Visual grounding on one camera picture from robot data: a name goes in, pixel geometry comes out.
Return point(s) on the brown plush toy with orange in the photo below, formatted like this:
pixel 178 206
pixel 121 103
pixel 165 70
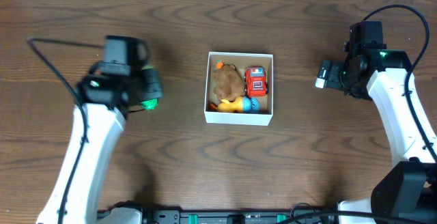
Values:
pixel 228 83

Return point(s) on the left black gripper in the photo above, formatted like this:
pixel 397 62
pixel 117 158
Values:
pixel 151 89

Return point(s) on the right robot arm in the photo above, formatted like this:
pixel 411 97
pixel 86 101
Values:
pixel 373 72

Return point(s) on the white cardboard box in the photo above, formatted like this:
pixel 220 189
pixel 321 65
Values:
pixel 241 61

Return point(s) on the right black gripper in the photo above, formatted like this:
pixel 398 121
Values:
pixel 336 67

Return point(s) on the red toy fire truck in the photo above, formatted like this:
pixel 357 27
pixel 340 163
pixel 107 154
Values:
pixel 256 82

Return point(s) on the green ridged round toy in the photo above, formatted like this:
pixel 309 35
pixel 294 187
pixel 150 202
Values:
pixel 149 104

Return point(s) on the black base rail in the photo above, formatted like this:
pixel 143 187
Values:
pixel 235 217

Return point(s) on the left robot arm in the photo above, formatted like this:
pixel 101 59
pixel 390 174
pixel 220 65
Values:
pixel 123 82

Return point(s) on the orange blue toy duck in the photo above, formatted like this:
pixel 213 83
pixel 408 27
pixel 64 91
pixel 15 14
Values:
pixel 241 104

